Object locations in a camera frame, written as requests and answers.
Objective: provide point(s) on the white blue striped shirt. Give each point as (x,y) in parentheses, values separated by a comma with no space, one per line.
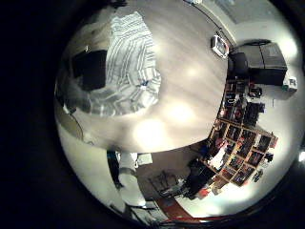
(130,63)

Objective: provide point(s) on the black office chair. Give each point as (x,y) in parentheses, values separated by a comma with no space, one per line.
(198,176)

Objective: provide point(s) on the red floor mat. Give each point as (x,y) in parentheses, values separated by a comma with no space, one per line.
(178,206)

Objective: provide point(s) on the wooden cubby shelf with items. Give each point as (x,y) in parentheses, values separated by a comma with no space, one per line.
(241,143)

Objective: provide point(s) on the grey storage box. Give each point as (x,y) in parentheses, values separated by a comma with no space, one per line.
(263,63)

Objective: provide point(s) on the small white labelled box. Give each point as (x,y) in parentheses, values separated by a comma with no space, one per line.
(290,84)

